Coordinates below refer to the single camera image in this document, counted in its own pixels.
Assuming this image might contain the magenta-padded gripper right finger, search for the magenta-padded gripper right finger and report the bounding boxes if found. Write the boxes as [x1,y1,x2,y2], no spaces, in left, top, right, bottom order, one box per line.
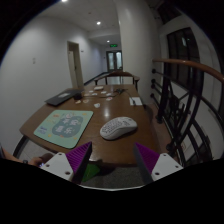
[133,142,184,186]

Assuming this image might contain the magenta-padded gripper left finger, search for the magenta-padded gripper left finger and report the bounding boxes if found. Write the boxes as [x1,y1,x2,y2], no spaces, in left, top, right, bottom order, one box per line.
[40,141,93,185]

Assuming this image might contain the white perforated computer mouse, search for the white perforated computer mouse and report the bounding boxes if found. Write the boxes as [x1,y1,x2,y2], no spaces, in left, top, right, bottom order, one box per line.
[99,116,139,141]

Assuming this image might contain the pale green printed mouse pad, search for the pale green printed mouse pad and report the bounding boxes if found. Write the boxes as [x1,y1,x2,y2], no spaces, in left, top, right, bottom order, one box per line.
[33,109,95,150]

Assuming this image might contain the person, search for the person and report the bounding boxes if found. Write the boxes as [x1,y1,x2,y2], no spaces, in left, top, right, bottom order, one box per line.
[0,143,54,168]

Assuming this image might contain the green flat object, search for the green flat object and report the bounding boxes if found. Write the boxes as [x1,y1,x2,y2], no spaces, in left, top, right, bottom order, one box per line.
[81,162,101,184]

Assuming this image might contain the black railing with wooden handrail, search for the black railing with wooden handrail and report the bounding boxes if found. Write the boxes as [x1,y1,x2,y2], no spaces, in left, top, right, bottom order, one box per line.
[151,58,224,168]

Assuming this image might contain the dark closed laptop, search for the dark closed laptop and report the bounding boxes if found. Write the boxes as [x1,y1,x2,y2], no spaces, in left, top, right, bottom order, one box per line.
[44,88,83,107]

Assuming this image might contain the white paper sheet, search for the white paper sheet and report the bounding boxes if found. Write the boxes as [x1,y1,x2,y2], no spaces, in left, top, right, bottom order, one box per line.
[128,96,144,107]

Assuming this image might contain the beige side door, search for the beige side door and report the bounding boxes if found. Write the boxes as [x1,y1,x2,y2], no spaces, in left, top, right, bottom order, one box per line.
[67,41,85,90]

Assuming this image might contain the brown wooden chair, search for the brown wooden chair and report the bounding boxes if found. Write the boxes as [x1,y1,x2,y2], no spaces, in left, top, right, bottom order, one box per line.
[93,70,141,91]

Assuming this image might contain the dark framed window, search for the dark framed window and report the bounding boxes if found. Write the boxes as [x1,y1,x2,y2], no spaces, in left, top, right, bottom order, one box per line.
[165,27,205,93]

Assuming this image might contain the glazed double door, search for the glazed double door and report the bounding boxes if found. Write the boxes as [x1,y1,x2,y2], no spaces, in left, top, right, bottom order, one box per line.
[106,50,124,72]

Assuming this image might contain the ceiling lights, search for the ceiling lights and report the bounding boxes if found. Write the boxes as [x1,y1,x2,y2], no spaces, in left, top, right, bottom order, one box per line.
[59,0,102,26]

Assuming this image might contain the black cable bundle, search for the black cable bundle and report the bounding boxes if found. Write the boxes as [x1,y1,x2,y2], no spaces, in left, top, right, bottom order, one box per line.
[112,87,128,96]

